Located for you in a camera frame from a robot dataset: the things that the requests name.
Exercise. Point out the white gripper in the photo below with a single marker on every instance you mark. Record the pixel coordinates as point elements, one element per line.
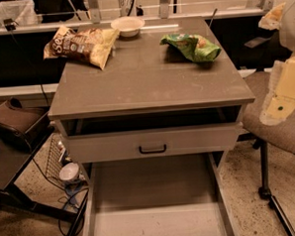
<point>291,24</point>

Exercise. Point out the green rice chip bag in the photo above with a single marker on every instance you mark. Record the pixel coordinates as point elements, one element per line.
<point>194,47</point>

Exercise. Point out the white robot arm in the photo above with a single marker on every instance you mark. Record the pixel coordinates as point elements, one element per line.
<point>282,18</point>

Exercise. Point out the grey drawer cabinet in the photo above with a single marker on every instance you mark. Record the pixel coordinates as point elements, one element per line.
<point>148,86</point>

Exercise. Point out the open middle drawer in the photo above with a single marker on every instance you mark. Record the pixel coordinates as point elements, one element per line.
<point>163,196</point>

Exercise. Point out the brown yellow chip bag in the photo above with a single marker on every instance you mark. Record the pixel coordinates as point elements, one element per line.
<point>91,45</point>

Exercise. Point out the brown bag on side table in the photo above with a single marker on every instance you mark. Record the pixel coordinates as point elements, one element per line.
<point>21,126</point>

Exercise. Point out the white plastic bag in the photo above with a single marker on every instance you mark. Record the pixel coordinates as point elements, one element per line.
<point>21,12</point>

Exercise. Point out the white bowl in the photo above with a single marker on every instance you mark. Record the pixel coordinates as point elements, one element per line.
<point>128,26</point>

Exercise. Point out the white round container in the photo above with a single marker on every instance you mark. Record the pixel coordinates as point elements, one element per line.
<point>69,173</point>

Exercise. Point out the dark side table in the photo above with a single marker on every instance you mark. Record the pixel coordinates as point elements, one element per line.
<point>12,164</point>

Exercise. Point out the top drawer with black handle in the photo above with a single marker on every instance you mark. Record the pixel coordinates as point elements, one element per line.
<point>152,143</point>

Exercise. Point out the wire basket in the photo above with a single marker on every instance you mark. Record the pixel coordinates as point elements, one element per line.
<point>55,160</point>

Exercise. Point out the black adapter on rail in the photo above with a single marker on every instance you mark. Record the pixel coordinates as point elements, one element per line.
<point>9,24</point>

